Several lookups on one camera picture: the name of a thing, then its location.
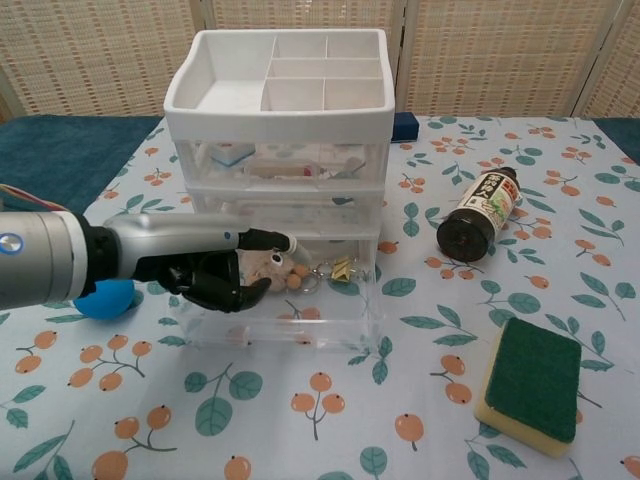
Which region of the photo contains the dark tea bottle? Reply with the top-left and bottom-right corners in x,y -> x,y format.
436,167 -> 524,261

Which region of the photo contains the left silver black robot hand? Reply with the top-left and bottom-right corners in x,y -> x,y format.
87,214 -> 301,315

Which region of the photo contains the brown plush toy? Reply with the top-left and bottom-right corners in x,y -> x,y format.
234,247 -> 310,295

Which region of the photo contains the clear drawer with white items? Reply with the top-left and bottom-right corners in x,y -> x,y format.
192,187 -> 384,236

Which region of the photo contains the white plastic drawer organizer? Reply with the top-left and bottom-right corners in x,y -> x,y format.
163,28 -> 395,261

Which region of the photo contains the floral leaf print tablecloth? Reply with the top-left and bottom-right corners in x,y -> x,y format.
0,115 -> 640,480

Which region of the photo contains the clear drawer holding plush toy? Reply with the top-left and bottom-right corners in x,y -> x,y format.
172,233 -> 385,355

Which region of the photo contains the green and yellow sponge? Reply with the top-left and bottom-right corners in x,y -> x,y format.
473,317 -> 584,459

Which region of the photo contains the white teal block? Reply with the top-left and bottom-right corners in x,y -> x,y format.
209,141 -> 257,166

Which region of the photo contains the clear drawer with mixed items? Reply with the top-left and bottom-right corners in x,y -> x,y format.
182,139 -> 389,191

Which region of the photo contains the blue ball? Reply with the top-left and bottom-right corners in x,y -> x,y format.
73,279 -> 136,320

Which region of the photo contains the teal table cover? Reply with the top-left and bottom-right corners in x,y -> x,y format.
0,113 -> 640,214

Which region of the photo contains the blue block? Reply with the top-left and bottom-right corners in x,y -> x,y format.
392,113 -> 420,144

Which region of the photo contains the bamboo folding screen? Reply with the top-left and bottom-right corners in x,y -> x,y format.
0,0 -> 640,125

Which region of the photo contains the gold charm keychain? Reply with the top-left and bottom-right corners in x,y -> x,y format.
305,257 -> 356,297

